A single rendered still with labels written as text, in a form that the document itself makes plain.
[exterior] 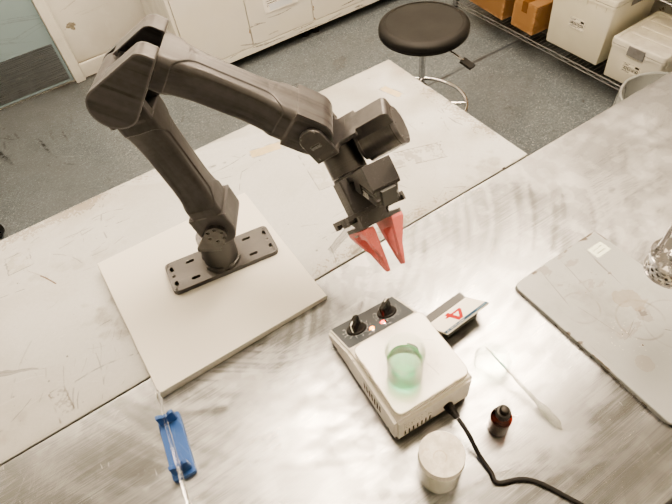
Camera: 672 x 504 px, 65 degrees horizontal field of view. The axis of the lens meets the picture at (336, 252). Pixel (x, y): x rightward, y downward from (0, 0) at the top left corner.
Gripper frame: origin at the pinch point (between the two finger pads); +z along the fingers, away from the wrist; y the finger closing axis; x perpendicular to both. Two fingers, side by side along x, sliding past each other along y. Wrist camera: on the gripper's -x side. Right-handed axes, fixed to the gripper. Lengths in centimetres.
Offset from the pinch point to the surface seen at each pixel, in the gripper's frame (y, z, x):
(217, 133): 17, -75, 198
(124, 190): -31, -35, 47
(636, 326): 29.4, 26.1, -6.1
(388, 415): -12.3, 17.3, -5.8
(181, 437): -38.7, 9.2, 8.4
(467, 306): 9.5, 12.6, 3.6
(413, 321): -1.8, 8.9, -1.7
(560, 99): 170, -13, 145
